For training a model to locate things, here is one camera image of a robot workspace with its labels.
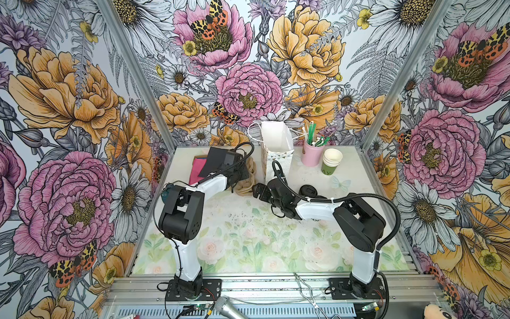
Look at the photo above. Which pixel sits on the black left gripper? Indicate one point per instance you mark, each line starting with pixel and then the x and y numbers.
pixel 245 175

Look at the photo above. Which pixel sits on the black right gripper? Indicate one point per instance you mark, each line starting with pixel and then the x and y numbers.
pixel 263 195

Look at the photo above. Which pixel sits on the brown pulp cup carrier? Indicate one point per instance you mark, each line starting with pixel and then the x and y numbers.
pixel 244 188

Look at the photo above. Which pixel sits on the white patterned paper gift bag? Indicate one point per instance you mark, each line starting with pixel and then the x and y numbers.
pixel 277 143

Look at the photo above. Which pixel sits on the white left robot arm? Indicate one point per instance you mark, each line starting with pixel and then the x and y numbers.
pixel 181 216

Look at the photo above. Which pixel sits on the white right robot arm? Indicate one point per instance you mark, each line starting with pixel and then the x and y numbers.
pixel 362 225

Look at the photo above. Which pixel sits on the black paper napkin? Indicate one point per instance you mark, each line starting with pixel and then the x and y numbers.
pixel 218 159

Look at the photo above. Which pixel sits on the pink straw holder cup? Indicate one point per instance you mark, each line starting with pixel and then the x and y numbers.
pixel 311 155

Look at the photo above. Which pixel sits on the green straws bundle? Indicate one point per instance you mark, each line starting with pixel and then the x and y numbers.
pixel 312 137

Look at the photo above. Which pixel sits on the stack of paper cups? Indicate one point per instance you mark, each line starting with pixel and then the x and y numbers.
pixel 331 159

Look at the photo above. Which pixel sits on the teal alarm clock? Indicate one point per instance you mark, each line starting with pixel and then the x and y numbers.
pixel 166 190

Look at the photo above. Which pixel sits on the silver microphone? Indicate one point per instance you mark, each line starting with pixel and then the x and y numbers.
pixel 225 308

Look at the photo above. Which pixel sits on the pink plush toy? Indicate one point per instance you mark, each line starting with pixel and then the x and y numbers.
pixel 433 311

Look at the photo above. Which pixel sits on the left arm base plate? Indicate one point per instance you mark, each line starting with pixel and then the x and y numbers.
pixel 201 290

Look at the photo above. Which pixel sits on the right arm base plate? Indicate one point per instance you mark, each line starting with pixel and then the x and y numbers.
pixel 343 288

